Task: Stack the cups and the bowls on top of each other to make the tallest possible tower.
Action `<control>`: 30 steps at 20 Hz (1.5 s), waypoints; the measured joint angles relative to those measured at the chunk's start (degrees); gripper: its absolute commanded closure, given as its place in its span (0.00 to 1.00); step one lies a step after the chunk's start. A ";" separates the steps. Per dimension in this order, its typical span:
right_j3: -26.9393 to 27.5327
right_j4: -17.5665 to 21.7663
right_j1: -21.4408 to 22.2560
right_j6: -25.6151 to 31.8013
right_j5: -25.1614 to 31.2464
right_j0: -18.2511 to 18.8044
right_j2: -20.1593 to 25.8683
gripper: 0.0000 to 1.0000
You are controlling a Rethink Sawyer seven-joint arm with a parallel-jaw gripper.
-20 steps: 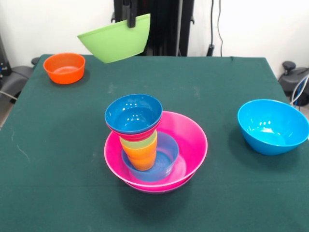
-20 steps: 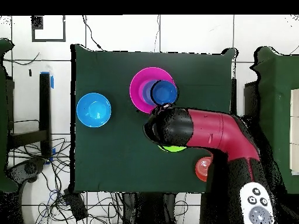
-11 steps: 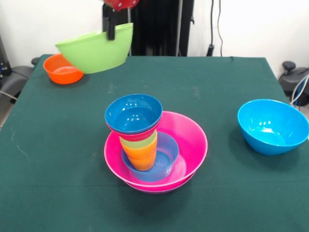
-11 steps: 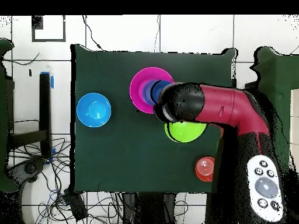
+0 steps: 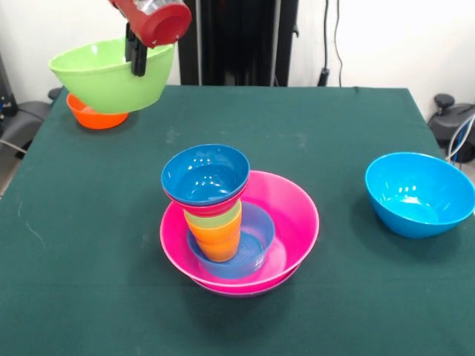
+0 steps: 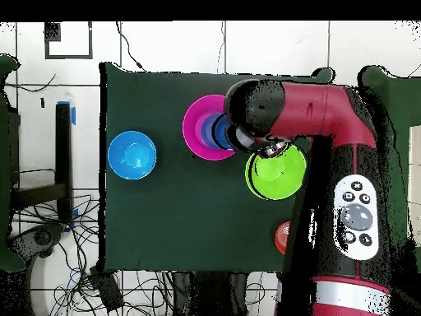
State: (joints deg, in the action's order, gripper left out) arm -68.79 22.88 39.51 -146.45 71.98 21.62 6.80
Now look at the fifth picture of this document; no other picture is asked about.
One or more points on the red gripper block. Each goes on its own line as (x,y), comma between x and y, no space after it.
(159,24)

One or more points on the lime green bowl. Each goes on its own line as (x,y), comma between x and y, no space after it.
(107,89)

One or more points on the dark blue bowl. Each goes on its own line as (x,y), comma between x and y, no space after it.
(206,174)

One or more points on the small pink bowl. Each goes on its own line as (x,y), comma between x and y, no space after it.
(208,210)

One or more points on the green cup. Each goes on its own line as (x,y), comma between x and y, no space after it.
(208,219)

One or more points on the orange cup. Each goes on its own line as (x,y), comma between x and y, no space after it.
(219,241)

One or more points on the small light blue bowl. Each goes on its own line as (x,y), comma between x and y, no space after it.
(259,233)

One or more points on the large pink bowl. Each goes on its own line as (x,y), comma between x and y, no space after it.
(297,211)

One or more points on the orange bowl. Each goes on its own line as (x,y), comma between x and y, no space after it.
(96,120)

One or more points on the dark green tablecloth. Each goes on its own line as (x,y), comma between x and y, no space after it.
(111,296)

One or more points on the large light blue bowl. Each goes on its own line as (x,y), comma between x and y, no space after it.
(419,178)

